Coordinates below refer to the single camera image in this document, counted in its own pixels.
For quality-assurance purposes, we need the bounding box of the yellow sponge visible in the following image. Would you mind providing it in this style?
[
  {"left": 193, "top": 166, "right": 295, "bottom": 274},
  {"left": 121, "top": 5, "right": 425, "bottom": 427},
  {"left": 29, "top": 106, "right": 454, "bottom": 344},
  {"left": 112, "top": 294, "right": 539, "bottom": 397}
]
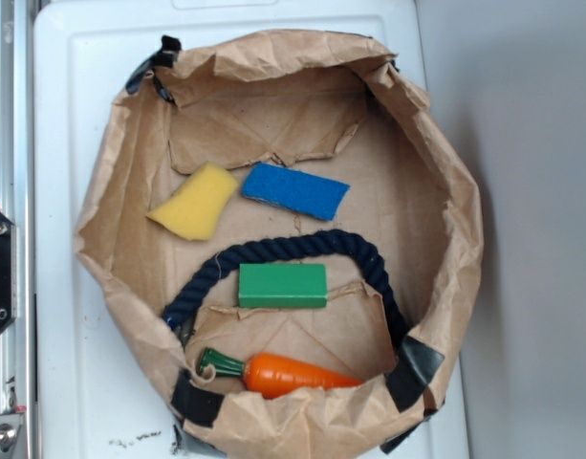
[{"left": 146, "top": 163, "right": 239, "bottom": 241}]

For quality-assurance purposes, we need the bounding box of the aluminium frame rail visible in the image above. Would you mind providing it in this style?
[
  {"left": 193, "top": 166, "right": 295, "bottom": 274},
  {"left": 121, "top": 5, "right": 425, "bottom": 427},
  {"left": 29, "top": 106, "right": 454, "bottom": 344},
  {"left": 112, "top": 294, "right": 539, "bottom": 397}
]
[{"left": 0, "top": 1, "right": 39, "bottom": 458}]

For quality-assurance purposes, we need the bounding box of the green wooden block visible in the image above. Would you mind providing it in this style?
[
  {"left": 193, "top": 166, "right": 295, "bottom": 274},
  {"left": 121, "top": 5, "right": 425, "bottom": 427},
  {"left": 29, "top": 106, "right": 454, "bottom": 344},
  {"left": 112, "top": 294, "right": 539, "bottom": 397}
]
[{"left": 238, "top": 263, "right": 328, "bottom": 309}]

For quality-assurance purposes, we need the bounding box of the white plastic tray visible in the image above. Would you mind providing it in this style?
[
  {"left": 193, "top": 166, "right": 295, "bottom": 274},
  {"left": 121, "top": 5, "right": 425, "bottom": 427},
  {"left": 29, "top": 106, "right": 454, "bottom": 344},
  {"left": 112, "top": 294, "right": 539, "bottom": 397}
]
[{"left": 33, "top": 0, "right": 471, "bottom": 459}]

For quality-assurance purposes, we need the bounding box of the brown paper bag basket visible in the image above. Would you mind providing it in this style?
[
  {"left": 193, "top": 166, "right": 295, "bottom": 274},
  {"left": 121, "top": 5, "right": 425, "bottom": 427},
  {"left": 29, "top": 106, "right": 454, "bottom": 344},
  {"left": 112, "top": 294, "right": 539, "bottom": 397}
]
[{"left": 75, "top": 30, "right": 484, "bottom": 458}]

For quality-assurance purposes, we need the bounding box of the blue sponge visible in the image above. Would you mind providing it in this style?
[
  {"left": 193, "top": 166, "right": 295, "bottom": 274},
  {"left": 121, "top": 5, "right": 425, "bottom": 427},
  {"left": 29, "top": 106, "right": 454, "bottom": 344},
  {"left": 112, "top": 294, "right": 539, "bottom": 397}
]
[{"left": 241, "top": 163, "right": 350, "bottom": 221}]

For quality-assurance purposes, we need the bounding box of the dark blue rope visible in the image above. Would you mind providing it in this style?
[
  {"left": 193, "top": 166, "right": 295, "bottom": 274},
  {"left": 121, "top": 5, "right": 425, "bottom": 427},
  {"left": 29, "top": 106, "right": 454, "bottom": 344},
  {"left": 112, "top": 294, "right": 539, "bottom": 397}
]
[{"left": 161, "top": 229, "right": 412, "bottom": 355}]

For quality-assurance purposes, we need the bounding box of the orange toy carrot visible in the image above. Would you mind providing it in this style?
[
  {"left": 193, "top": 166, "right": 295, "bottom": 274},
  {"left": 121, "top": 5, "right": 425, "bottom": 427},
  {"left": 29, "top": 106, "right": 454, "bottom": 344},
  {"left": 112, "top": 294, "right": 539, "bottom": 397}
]
[{"left": 198, "top": 348, "right": 362, "bottom": 399}]

